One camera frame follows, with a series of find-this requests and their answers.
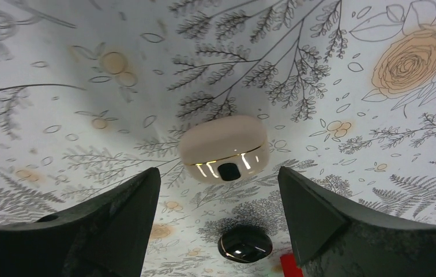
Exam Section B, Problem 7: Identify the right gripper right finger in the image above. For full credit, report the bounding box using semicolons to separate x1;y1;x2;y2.
278;167;436;276

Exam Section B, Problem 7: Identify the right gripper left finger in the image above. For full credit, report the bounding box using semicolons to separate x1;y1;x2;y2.
0;167;161;276

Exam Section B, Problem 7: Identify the beige charging case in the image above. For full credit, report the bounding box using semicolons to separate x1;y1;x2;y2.
178;115;270;184

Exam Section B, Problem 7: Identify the red box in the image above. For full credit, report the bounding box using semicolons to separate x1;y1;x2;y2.
280;253;303;277

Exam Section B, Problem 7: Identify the floral table mat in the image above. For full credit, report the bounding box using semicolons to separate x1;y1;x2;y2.
0;1;436;276

